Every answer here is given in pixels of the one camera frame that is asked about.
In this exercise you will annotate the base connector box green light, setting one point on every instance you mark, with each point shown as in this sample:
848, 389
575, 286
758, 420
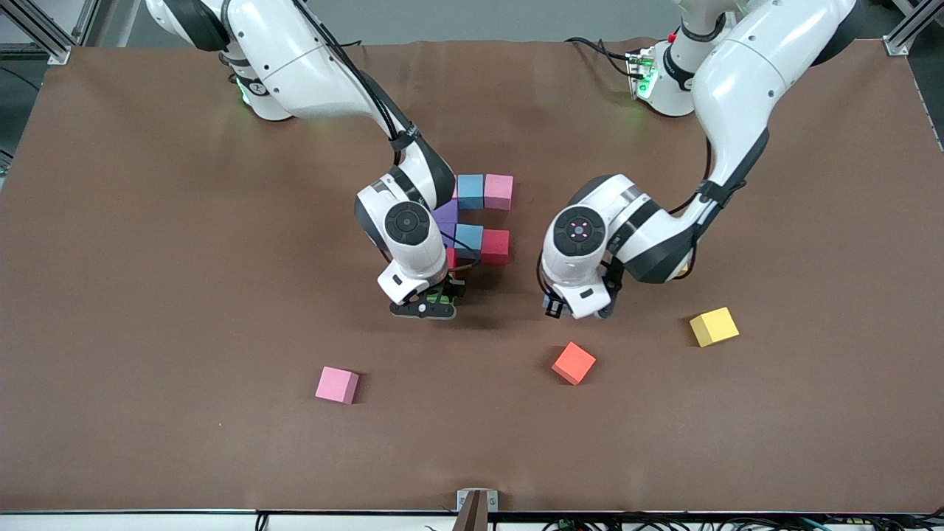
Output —
640, 74

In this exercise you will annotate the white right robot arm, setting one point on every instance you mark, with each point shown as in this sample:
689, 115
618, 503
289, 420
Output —
413, 262

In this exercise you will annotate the green foam cube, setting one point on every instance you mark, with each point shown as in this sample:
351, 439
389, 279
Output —
441, 299

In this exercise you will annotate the blue foam cube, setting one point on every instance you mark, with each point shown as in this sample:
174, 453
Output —
470, 192
547, 301
470, 240

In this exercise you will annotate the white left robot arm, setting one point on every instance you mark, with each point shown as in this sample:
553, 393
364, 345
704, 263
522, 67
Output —
737, 81

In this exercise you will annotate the red foam cube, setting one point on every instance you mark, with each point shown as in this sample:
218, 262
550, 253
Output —
450, 258

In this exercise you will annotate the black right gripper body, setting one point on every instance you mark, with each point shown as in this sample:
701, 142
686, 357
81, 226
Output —
453, 287

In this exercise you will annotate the purple foam cube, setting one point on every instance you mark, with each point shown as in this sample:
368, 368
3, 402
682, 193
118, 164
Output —
450, 234
447, 215

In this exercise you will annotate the pink foam cube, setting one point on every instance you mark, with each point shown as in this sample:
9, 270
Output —
498, 192
337, 385

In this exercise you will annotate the brown table mat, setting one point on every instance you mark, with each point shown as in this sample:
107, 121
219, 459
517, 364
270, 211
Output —
472, 442

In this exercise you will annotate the orange foam cube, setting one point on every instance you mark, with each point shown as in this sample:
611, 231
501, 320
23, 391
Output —
574, 363

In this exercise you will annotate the aluminium frame post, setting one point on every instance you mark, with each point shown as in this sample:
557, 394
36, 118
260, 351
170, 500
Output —
44, 37
903, 37

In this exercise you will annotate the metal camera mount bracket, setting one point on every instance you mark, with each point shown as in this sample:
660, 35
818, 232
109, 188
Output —
477, 509

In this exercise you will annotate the crimson foam cube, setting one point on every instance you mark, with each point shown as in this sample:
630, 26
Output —
495, 247

